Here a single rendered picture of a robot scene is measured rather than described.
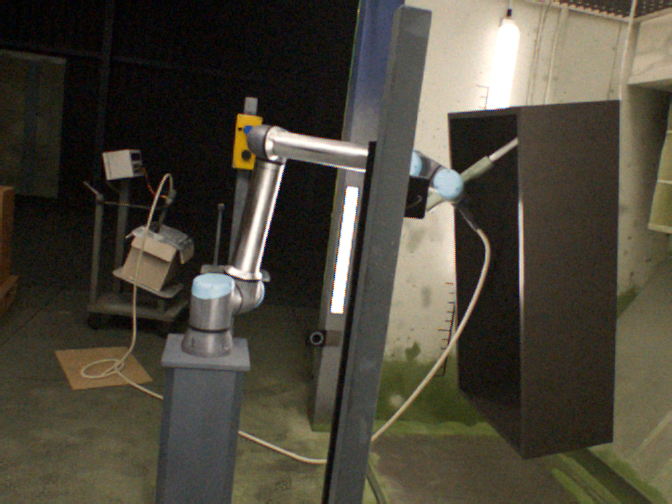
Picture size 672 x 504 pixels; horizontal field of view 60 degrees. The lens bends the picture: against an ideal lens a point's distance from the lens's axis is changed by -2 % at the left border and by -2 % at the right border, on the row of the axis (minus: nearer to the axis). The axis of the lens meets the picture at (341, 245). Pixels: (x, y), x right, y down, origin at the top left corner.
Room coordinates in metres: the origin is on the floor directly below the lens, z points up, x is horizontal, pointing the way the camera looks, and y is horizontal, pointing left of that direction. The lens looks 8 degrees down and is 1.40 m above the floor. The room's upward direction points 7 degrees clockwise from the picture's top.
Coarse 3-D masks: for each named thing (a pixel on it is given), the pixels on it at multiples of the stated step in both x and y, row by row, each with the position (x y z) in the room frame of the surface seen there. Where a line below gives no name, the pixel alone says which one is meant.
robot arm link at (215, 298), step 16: (192, 288) 2.11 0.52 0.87; (208, 288) 2.06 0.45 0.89; (224, 288) 2.08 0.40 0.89; (192, 304) 2.09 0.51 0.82; (208, 304) 2.06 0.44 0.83; (224, 304) 2.08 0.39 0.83; (240, 304) 2.18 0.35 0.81; (192, 320) 2.08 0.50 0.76; (208, 320) 2.06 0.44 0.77; (224, 320) 2.09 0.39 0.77
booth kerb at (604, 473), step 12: (576, 456) 2.79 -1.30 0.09; (588, 456) 2.71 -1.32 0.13; (588, 468) 2.69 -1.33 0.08; (600, 468) 2.62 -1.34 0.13; (612, 468) 2.54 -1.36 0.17; (600, 480) 2.60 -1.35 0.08; (612, 480) 2.52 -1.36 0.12; (624, 480) 2.45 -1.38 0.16; (612, 492) 2.51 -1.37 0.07; (624, 492) 2.44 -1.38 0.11; (636, 492) 2.37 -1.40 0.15
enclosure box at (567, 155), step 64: (448, 128) 2.45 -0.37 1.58; (512, 128) 2.52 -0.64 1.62; (576, 128) 1.91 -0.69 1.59; (512, 192) 2.53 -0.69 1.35; (576, 192) 1.92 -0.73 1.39; (512, 256) 2.54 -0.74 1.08; (576, 256) 1.93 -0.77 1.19; (512, 320) 2.56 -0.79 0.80; (576, 320) 1.95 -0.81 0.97; (512, 384) 2.54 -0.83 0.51; (576, 384) 1.96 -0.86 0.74; (576, 448) 1.97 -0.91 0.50
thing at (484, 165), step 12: (516, 144) 2.27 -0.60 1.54; (492, 156) 2.28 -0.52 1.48; (468, 168) 2.29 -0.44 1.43; (480, 168) 2.27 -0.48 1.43; (492, 168) 2.30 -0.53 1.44; (468, 180) 2.28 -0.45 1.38; (432, 192) 2.33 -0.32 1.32; (432, 204) 2.30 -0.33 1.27; (468, 216) 2.25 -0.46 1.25; (480, 228) 2.24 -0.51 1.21
